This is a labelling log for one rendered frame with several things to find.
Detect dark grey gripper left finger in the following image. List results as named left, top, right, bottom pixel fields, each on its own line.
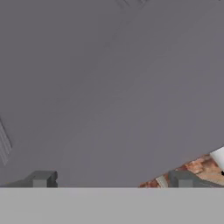
left=3, top=171, right=59, bottom=188

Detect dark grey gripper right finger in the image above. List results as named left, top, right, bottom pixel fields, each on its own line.
left=168, top=170, right=224, bottom=188

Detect grey cabinet front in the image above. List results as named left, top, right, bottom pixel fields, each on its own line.
left=0, top=0, right=224, bottom=188

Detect white cylindrical object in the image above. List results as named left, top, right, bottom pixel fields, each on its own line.
left=209, top=146, right=224, bottom=178

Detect pale metal handle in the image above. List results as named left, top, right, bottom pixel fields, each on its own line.
left=155, top=175, right=170, bottom=188

